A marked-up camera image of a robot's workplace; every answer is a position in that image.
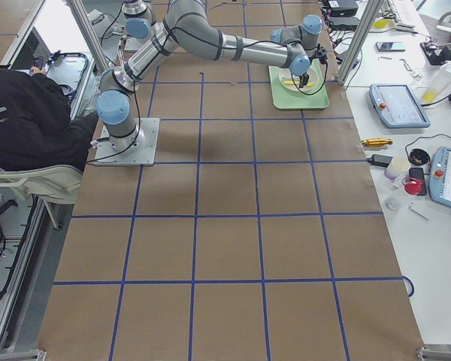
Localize white round plate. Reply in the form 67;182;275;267
278;68;322;94

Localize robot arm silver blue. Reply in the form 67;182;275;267
123;1;328;75
95;1;322;153

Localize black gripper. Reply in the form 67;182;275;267
299;73;310;85
313;44;328;62

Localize teach pendant near tray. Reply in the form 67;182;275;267
369;83;431;129

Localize smartphone on white table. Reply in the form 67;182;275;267
375;41;406;53

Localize black round dish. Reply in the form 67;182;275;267
408;148;430;166

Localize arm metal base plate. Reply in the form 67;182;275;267
123;37;145;53
90;117;160;166

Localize red round object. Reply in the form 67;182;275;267
401;177;424;196

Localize aluminium frame post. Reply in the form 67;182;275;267
337;0;383;86

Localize person in black hoodie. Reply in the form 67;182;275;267
0;67;98;171

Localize yellow plastic fork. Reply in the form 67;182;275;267
281;79;316;88

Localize black power adapter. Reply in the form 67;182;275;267
367;153;393;168

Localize white chair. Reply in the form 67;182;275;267
0;162;84;230

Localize teach pendant at edge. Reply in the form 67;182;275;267
428;147;451;207

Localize plastic bottle yellow liquid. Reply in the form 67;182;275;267
421;62;451;104

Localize light green tray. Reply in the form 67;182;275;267
268;60;329;110

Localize white cup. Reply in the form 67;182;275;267
384;156;410;180

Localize hex key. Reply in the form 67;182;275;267
408;202;429;221

